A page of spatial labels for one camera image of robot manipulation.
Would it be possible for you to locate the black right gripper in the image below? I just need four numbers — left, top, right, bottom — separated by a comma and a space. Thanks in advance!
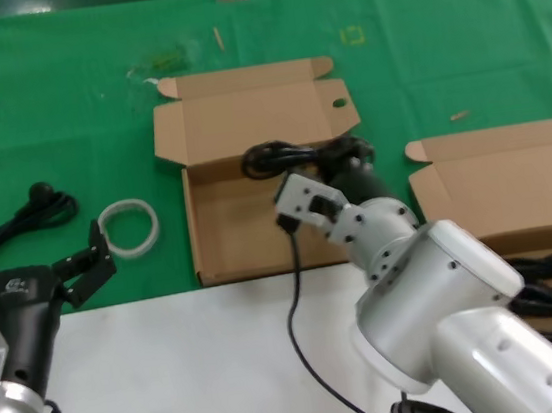
322, 148, 408, 217

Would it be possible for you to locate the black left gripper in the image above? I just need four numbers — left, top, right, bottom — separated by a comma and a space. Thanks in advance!
0, 216, 132, 404

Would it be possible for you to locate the open cardboard box with hole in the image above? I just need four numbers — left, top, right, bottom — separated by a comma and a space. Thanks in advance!
144, 51, 381, 293

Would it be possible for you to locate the translucent tape roll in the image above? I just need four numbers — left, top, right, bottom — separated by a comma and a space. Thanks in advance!
94, 194, 165, 264

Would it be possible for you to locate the green tablecloth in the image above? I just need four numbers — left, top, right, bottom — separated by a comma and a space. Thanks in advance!
0, 0, 552, 325

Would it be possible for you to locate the black power cable round plug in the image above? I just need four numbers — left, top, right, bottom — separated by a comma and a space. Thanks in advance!
0, 177, 86, 263

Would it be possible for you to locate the thin black camera cable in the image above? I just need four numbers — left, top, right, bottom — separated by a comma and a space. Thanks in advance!
272, 206, 399, 413

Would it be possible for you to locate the open cardboard box holding cables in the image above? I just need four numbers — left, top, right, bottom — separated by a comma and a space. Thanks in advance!
402, 118, 552, 398

